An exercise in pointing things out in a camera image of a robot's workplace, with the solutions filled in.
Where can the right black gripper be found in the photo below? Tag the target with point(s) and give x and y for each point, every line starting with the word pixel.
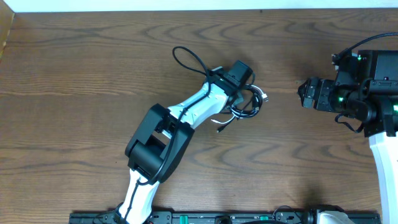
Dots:
pixel 315 94

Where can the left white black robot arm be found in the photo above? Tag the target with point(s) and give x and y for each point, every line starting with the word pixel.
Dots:
pixel 160 141

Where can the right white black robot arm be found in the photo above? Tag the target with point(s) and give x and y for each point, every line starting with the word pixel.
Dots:
pixel 365 89

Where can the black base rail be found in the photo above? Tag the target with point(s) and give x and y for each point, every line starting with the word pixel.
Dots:
pixel 165 217

